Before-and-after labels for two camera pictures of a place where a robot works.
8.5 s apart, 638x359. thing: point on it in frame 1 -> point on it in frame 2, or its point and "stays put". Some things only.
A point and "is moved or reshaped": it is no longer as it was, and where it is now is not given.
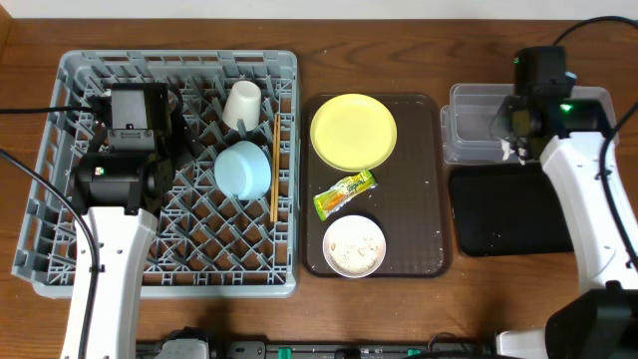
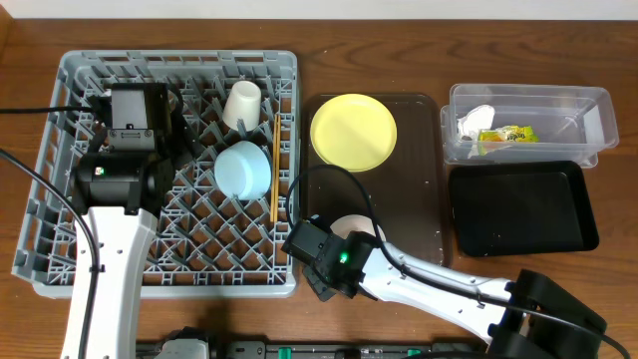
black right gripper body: x=507 y=127 -> x=320 y=282
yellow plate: x=353 y=133 stays put
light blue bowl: x=242 y=171 stays put
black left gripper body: x=175 y=128 stays put
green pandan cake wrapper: x=342 y=190 is moved or reshaped
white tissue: x=507 y=152 -> x=478 y=118
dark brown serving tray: x=412 y=202 stays put
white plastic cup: x=242 y=102 stays put
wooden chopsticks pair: x=275 y=168 stays put
